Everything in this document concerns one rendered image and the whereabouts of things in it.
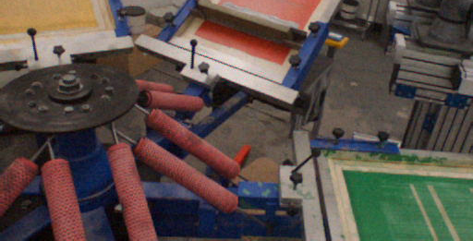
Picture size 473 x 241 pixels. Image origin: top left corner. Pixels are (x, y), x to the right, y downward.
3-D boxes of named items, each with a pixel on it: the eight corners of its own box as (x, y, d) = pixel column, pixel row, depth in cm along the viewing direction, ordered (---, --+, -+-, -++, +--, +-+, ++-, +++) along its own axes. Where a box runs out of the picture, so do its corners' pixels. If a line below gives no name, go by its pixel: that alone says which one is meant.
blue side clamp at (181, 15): (203, -6, 183) (199, -17, 177) (212, -3, 181) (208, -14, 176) (163, 45, 170) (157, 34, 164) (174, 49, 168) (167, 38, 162)
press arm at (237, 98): (280, 67, 219) (281, 57, 217) (290, 70, 217) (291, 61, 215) (81, 222, 118) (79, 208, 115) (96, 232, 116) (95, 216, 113)
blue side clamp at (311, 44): (317, 30, 164) (316, 18, 159) (329, 33, 163) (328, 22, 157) (284, 90, 151) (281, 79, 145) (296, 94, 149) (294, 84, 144)
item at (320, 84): (309, 106, 233) (319, 55, 218) (323, 112, 230) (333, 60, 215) (271, 149, 195) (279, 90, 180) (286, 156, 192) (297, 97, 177)
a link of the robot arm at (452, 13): (442, 8, 180) (452, -22, 174) (473, 18, 175) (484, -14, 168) (434, 15, 171) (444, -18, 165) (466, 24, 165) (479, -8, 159)
